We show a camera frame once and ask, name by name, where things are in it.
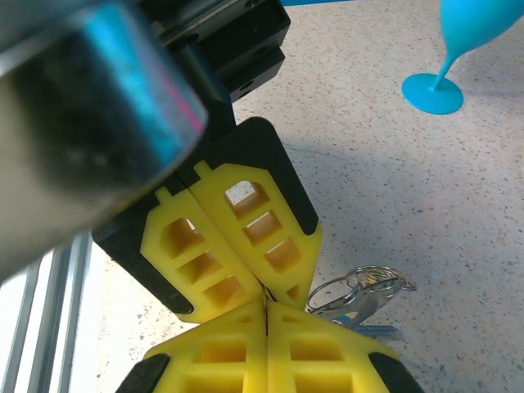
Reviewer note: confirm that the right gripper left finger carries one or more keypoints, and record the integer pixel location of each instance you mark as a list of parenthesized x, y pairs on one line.
[(213, 360)]

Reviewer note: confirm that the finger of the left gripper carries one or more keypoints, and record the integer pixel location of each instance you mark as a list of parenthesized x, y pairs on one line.
[(163, 262), (282, 192)]

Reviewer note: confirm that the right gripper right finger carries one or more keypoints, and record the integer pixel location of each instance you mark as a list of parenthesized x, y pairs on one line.
[(323, 360)]

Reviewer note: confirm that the key with blue tag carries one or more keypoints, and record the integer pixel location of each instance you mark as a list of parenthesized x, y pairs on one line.
[(378, 331)]

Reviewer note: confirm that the metal keyring disc with rings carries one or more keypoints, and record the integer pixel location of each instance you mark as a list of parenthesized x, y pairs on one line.
[(370, 301)]

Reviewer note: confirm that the blue plastic goblet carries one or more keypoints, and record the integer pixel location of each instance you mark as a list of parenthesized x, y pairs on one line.
[(471, 20)]

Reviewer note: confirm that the aluminium front rail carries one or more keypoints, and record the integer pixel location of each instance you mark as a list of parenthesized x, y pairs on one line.
[(78, 286)]

